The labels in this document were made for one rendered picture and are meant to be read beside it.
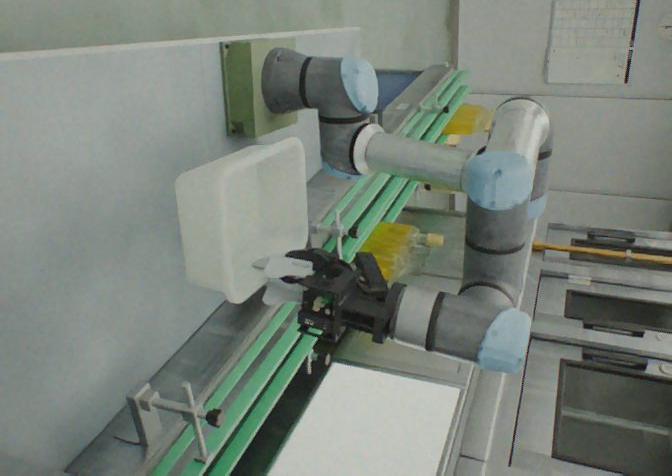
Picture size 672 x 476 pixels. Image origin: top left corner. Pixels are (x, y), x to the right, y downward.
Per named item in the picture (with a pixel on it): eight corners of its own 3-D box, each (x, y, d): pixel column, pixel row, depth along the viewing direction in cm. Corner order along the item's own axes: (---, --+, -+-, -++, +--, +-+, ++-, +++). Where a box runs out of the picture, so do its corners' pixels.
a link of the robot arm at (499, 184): (561, 77, 106) (550, 175, 65) (554, 136, 111) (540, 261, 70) (495, 75, 109) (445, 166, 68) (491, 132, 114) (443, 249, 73)
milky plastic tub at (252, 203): (153, 166, 67) (218, 170, 64) (251, 131, 87) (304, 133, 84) (172, 301, 73) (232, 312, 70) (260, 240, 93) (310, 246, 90)
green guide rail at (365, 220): (320, 254, 157) (348, 258, 154) (320, 251, 156) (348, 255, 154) (454, 86, 300) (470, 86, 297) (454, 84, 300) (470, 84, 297)
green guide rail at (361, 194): (317, 230, 153) (346, 233, 151) (317, 226, 153) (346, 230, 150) (454, 71, 297) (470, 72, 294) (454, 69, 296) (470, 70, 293)
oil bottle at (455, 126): (429, 133, 262) (494, 137, 252) (429, 121, 260) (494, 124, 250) (432, 129, 267) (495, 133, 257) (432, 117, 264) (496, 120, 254)
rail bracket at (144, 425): (115, 445, 104) (224, 478, 96) (90, 372, 96) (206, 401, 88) (133, 425, 108) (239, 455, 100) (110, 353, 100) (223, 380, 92)
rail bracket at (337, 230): (314, 266, 154) (358, 273, 149) (307, 209, 146) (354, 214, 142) (318, 260, 156) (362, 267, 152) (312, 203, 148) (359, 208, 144)
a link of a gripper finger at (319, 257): (285, 245, 76) (347, 261, 74) (290, 240, 78) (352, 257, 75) (283, 276, 78) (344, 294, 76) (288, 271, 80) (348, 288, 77)
